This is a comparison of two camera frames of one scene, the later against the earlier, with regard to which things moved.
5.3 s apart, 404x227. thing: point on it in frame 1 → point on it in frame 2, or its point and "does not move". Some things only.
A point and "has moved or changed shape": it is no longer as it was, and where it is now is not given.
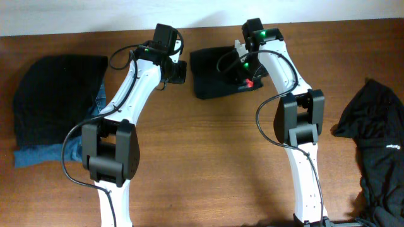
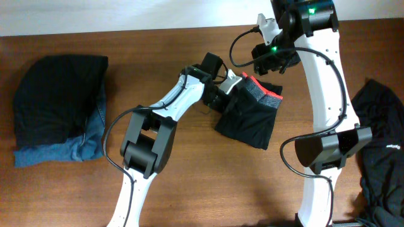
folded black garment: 53,93 does not move
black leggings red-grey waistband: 218,72 has moved or changed shape
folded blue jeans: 73,149 does not move
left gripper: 178,73 → 225,103
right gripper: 262,73 → 275,66
